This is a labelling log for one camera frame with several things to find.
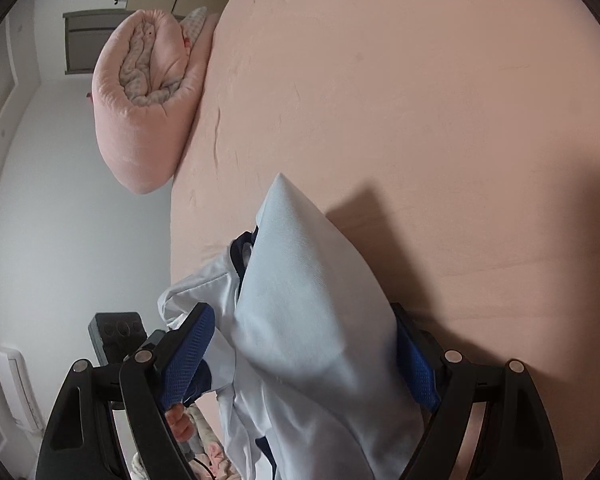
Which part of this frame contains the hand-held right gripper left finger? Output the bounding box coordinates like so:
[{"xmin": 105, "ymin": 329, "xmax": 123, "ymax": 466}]
[{"xmin": 34, "ymin": 302, "xmax": 217, "ymax": 480}]

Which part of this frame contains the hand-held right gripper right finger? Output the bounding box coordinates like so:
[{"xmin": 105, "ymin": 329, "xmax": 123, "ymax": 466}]
[{"xmin": 390, "ymin": 302, "xmax": 563, "ymax": 480}]

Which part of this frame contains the light blue shirt navy trim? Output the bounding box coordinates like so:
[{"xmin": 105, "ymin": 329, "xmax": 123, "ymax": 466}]
[{"xmin": 157, "ymin": 172, "xmax": 431, "ymax": 480}]

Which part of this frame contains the person's left hand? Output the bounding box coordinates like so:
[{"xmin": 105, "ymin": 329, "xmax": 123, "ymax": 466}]
[{"xmin": 164, "ymin": 402, "xmax": 197, "ymax": 445}]

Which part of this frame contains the pink rolled quilt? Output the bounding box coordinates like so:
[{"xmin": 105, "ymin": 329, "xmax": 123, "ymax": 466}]
[{"xmin": 91, "ymin": 7, "xmax": 221, "ymax": 196}]

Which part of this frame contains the pink bed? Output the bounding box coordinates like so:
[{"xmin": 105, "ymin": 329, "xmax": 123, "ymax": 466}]
[{"xmin": 167, "ymin": 0, "xmax": 600, "ymax": 480}]

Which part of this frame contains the grey door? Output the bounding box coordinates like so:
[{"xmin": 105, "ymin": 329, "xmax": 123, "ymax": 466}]
[{"xmin": 62, "ymin": 9, "xmax": 131, "ymax": 76}]

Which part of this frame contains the grey checkered pillow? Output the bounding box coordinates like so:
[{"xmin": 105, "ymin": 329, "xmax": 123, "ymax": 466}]
[{"xmin": 180, "ymin": 6, "xmax": 211, "ymax": 36}]

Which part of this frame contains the white wall unit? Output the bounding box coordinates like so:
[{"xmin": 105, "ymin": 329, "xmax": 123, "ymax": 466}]
[{"xmin": 0, "ymin": 347, "xmax": 43, "ymax": 431}]

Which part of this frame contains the black cable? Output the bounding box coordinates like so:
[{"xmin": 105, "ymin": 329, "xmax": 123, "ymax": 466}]
[{"xmin": 190, "ymin": 452, "xmax": 218, "ymax": 480}]

